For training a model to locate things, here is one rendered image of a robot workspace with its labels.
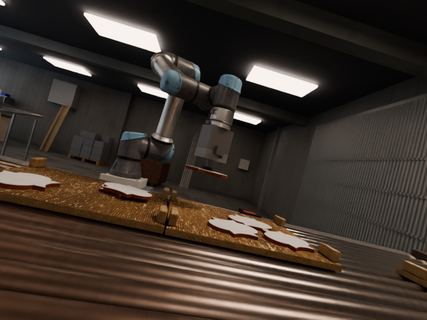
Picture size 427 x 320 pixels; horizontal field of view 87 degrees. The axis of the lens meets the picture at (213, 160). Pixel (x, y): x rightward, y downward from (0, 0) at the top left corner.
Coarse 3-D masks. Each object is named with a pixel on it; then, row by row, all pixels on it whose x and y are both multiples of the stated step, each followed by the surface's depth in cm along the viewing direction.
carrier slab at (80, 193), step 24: (24, 168) 61; (48, 168) 70; (0, 192) 40; (24, 192) 42; (48, 192) 46; (72, 192) 51; (96, 192) 57; (96, 216) 43; (120, 216) 44; (144, 216) 48
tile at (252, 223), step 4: (232, 216) 69; (236, 216) 71; (240, 216) 72; (236, 220) 64; (240, 220) 66; (244, 220) 67; (248, 220) 69; (252, 220) 71; (244, 224) 63; (248, 224) 63; (252, 224) 65; (256, 224) 66; (260, 224) 68; (264, 224) 70; (256, 228) 63; (260, 228) 63; (264, 228) 64; (268, 228) 66
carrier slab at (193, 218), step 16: (192, 208) 69; (208, 208) 76; (192, 224) 52; (272, 224) 79; (192, 240) 46; (208, 240) 46; (224, 240) 47; (240, 240) 50; (272, 256) 49; (288, 256) 49; (304, 256) 51; (320, 256) 55
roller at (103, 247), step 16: (0, 224) 32; (16, 224) 33; (32, 240) 32; (48, 240) 32; (64, 240) 33; (80, 240) 34; (96, 240) 35; (112, 256) 34; (128, 256) 34; (144, 256) 35; (160, 256) 36; (176, 256) 37; (208, 272) 37; (224, 272) 37; (240, 272) 38; (256, 272) 39; (272, 272) 41; (304, 288) 40; (320, 288) 41; (336, 288) 42; (352, 288) 44; (384, 304) 43; (400, 304) 44; (416, 304) 46
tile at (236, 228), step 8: (208, 224) 54; (216, 224) 54; (224, 224) 56; (232, 224) 58; (240, 224) 61; (224, 232) 52; (232, 232) 51; (240, 232) 52; (248, 232) 54; (256, 232) 56; (256, 240) 53
